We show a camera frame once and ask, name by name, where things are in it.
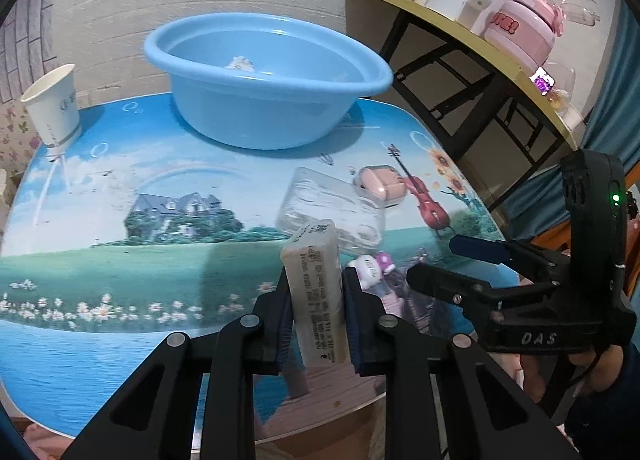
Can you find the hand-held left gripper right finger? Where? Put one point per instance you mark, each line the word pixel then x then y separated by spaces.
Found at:
pixel 352 325

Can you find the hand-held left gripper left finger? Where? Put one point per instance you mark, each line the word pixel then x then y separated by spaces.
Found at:
pixel 286 335

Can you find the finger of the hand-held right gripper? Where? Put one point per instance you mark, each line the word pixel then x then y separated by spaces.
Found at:
pixel 440 285
pixel 475 247

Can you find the small white printed box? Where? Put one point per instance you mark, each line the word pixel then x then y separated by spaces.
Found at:
pixel 317 290

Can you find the blue plastic basin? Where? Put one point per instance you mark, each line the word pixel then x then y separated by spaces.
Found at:
pixel 260 114

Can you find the person's right forearm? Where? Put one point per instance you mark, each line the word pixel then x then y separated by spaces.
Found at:
pixel 610 420

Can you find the clear plastic container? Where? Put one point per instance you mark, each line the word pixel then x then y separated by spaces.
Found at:
pixel 562 89

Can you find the person's right hand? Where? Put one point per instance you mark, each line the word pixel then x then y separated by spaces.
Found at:
pixel 607 367

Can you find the pink earbud case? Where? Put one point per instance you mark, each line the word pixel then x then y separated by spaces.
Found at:
pixel 380 182

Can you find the clear cotton swab box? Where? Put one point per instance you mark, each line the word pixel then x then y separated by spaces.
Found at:
pixel 325 205

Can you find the blue curtain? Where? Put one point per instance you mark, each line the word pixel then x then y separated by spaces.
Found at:
pixel 615 114

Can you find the pink electric cooker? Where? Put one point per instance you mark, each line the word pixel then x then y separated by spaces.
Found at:
pixel 520 34

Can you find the yellow top side table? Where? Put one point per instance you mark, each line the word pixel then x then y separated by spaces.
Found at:
pixel 450 22

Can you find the white paper cup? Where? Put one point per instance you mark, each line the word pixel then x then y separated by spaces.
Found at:
pixel 52 109

